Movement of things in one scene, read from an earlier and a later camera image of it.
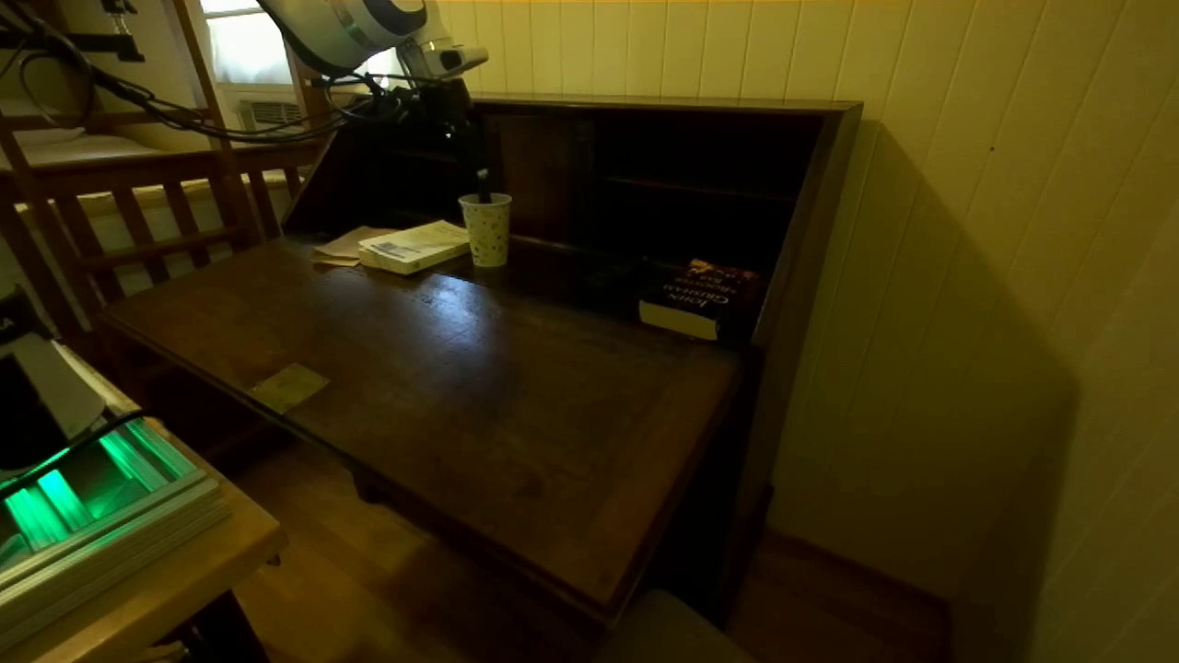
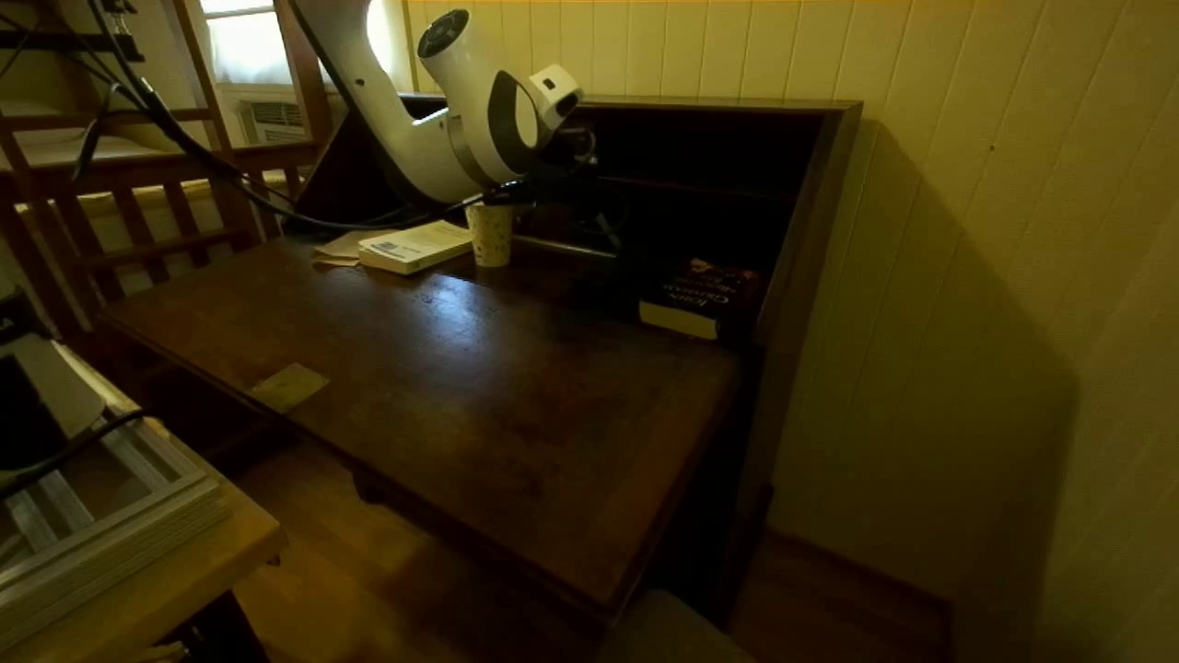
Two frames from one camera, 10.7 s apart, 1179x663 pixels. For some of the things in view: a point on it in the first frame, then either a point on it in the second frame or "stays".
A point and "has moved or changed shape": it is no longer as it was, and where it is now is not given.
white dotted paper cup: (489, 225) stays
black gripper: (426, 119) to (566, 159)
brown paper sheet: (344, 248) stays
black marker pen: (483, 180) has moved or changed shape
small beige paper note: (287, 388) stays
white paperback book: (419, 248) stays
